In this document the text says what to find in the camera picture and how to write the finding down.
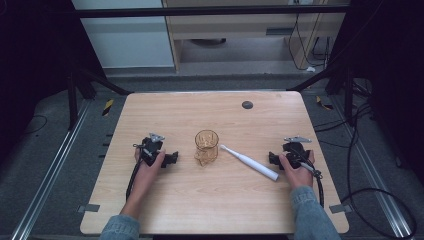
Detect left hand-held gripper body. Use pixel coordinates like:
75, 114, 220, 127
141, 132, 166, 168

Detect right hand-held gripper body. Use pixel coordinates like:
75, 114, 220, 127
282, 135, 313, 170

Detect white electric toothbrush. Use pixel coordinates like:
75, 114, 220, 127
219, 144, 280, 182

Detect clear amber plastic cup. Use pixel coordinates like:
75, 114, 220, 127
194, 129, 220, 167

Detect person's right hand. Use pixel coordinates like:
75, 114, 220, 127
278, 150, 316, 191

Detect person's left hand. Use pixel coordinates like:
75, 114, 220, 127
131, 148, 167, 199

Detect yellow black tape strip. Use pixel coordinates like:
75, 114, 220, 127
315, 95, 334, 111
101, 98, 115, 117

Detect black metal stand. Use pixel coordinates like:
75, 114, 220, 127
286, 61, 356, 128
65, 64, 133, 132

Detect white cabinet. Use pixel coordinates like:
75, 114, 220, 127
71, 0, 175, 70

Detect black curtain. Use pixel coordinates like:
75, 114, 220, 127
331, 0, 424, 188
0, 0, 108, 168

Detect left hand-held gripper black cable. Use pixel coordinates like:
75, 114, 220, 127
125, 143, 148, 202

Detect hand-held gripper black cable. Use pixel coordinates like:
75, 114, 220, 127
289, 148, 326, 208
125, 143, 148, 202

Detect right hand-held gripper black cable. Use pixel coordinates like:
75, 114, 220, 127
289, 148, 326, 208

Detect black looped floor cable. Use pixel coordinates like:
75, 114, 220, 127
313, 99, 418, 240

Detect grey table bracket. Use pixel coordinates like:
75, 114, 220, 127
328, 203, 353, 215
76, 203, 101, 214

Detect aluminium floor rail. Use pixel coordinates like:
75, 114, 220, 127
329, 95, 415, 240
9, 99, 93, 240

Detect black hanging desk cables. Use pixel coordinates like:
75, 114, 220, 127
287, 12, 332, 72

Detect thin black floor cable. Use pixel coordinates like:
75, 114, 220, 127
19, 114, 49, 137

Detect black horizontal frame bar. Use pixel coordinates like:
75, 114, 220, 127
71, 4, 351, 19

